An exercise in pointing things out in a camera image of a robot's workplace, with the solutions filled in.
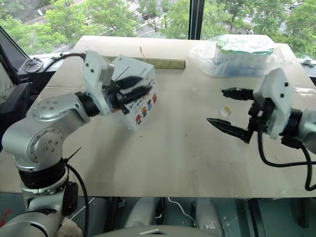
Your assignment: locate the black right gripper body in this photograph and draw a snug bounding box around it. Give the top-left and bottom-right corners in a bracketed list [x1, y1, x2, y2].
[247, 92, 276, 136]

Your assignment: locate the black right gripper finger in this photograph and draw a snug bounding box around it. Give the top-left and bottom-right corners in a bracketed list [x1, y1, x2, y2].
[221, 87, 255, 102]
[206, 118, 254, 144]

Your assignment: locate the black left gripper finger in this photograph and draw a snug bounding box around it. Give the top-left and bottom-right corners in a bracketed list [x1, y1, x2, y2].
[120, 84, 154, 100]
[115, 76, 144, 88]

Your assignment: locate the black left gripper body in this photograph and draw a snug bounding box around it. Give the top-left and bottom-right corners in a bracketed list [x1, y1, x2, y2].
[105, 83, 131, 116]

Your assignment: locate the white box with colourful print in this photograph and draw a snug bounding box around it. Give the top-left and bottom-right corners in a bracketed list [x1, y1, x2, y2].
[108, 54, 159, 131]

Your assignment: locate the olive cardboard tube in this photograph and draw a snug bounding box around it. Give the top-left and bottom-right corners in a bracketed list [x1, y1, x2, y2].
[106, 56, 187, 71]

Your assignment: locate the white and green paper stack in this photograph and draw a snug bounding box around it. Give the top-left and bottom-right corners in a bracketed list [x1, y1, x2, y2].
[214, 36, 275, 76]

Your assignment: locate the clear plastic bag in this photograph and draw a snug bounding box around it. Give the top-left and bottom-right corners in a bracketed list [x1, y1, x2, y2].
[188, 34, 284, 79]

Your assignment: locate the black zip tie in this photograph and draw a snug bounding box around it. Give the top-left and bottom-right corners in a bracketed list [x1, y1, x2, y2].
[63, 147, 82, 163]

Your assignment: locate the grey rounded shape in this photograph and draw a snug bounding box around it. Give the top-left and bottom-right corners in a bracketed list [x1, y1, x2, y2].
[124, 197, 159, 229]
[192, 198, 224, 236]

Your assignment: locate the black equipment beside table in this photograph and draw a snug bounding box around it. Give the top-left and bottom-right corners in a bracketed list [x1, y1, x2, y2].
[0, 26, 67, 152]

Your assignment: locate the grey robot torso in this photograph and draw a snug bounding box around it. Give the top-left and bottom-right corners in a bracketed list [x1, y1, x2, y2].
[97, 223, 224, 237]

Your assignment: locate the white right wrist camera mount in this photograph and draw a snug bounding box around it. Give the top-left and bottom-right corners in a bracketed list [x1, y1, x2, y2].
[260, 68, 294, 140]

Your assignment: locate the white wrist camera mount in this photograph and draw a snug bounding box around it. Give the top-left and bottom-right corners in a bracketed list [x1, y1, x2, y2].
[260, 68, 294, 140]
[81, 50, 116, 116]

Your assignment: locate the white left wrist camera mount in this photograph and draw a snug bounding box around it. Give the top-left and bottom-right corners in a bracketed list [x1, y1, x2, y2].
[81, 50, 116, 116]

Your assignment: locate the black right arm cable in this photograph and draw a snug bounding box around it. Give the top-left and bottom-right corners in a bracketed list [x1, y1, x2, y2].
[257, 130, 316, 192]

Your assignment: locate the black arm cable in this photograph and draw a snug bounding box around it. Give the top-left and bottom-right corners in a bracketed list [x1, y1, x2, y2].
[257, 130, 316, 192]
[44, 52, 90, 237]

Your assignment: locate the black window frame post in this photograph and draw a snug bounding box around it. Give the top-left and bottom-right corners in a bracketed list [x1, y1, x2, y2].
[188, 0, 206, 40]

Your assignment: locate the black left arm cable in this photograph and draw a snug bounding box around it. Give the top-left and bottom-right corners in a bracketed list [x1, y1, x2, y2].
[44, 52, 90, 237]

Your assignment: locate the thin white cable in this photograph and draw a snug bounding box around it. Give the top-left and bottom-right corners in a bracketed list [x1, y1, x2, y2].
[167, 197, 198, 227]

